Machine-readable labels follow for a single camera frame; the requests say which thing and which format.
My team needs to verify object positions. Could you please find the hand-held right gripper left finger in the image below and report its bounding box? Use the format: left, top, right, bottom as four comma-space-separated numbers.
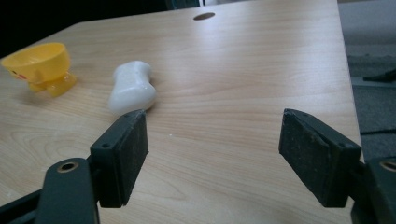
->
89, 108, 149, 209

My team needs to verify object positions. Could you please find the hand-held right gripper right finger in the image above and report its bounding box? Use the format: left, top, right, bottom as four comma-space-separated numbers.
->
278, 107, 362, 208

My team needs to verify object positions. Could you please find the yellow plastic cup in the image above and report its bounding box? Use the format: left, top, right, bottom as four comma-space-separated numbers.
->
0, 42, 78, 98

